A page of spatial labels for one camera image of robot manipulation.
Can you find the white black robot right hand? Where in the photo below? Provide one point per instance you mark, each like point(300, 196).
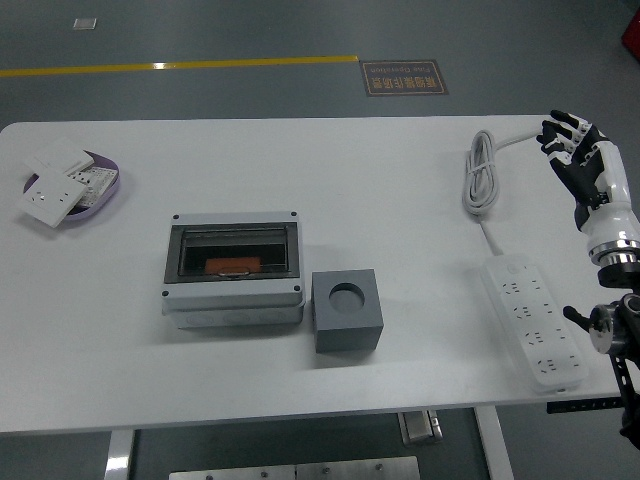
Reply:
point(612, 210)

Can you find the grey box with clear flap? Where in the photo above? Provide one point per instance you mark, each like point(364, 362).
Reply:
point(230, 295)

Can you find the orange cylinder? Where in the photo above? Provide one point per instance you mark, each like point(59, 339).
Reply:
point(220, 265)

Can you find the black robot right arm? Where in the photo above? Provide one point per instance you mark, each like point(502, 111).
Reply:
point(617, 275)

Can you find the grey cube with round hole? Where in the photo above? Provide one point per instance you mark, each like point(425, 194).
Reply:
point(345, 330)

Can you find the white power strip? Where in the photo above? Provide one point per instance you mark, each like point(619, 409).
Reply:
point(530, 310)

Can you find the red object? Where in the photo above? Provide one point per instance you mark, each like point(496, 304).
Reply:
point(632, 32)

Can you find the black table control panel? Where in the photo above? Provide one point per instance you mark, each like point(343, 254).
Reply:
point(585, 406)

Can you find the brown floor sign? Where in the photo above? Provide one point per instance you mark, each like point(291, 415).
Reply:
point(404, 78)

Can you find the white table leg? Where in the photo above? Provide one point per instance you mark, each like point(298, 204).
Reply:
point(119, 455)
point(495, 450)

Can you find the yellow floor line tape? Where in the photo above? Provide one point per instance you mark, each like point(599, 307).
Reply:
point(150, 66)

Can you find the purple oval tray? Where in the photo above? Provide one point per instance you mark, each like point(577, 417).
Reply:
point(107, 200)

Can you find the white printed socket panel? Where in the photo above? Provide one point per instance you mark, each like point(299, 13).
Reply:
point(95, 185)

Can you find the small silver floor plate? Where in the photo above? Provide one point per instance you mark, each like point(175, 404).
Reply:
point(85, 23)

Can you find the grey metal bracket under table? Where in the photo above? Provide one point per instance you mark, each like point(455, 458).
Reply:
point(420, 427)

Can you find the grey metal base plate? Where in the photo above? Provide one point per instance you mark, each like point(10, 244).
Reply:
point(300, 471)

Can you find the white wall switch panel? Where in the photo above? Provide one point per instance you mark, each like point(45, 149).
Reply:
point(62, 155)

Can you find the white wall socket panel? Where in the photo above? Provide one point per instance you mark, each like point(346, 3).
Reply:
point(50, 197)

